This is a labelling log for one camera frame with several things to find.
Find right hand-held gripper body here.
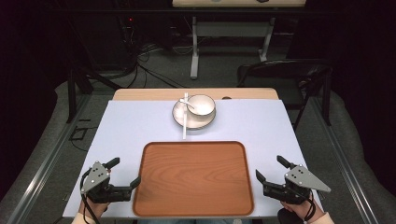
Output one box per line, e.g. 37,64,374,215
262,164,332,205

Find black wrist strap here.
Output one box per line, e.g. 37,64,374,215
303,191,318,222

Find white spoon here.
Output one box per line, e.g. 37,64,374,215
178,98,196,110

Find light wooden table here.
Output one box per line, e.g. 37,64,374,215
111,87,280,102

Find light wooden desk top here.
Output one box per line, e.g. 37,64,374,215
171,0,308,8

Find white bowl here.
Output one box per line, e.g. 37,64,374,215
186,93,217,118

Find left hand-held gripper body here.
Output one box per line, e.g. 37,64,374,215
80,161,134,204

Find white table mat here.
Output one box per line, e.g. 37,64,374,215
62,99,325,219

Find black metal stand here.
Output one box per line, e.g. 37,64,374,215
65,65,123,124

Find black chair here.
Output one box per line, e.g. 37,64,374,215
236,58,333,131

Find person's right hand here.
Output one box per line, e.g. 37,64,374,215
279,199,318,221

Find brown wooden tray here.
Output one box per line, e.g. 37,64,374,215
132,140,255,217

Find white plate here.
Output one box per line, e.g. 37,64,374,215
172,98,217,131

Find metal floor rail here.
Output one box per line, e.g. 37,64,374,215
5,92,92,224
311,95,381,224

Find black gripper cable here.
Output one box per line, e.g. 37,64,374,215
79,169,103,224

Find person's left hand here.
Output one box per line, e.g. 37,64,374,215
78,197,110,220

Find white chopsticks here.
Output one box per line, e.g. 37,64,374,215
182,91,190,141

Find bundle of floor cables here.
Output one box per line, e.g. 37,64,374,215
122,41,190,91

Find white metal desk frame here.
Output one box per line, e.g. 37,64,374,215
189,15,277,80

